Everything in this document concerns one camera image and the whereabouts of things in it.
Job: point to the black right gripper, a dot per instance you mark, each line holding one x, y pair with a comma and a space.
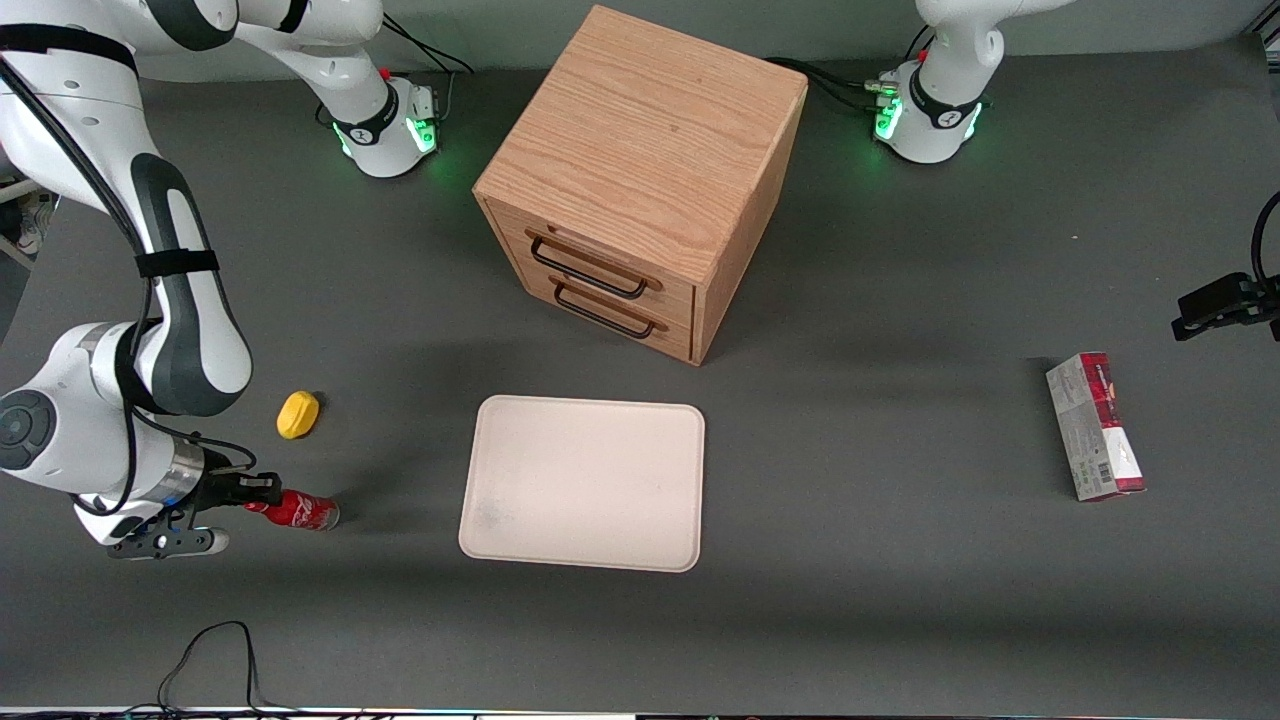
222, 489

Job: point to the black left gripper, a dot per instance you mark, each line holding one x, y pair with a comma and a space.
1222, 301

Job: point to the red coke bottle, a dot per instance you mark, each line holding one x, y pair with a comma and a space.
305, 511

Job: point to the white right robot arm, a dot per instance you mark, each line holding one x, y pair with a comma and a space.
180, 300

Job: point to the beige rectangular tray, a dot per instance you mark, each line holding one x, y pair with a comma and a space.
585, 483

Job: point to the yellow lemon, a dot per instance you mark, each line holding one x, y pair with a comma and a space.
297, 415

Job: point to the red and grey carton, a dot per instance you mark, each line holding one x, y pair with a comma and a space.
1095, 425

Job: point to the wooden drawer cabinet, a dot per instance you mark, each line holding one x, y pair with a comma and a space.
640, 150

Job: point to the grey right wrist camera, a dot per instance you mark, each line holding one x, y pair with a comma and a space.
165, 540

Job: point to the aluminium frame rail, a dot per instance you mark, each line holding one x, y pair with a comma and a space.
1262, 38

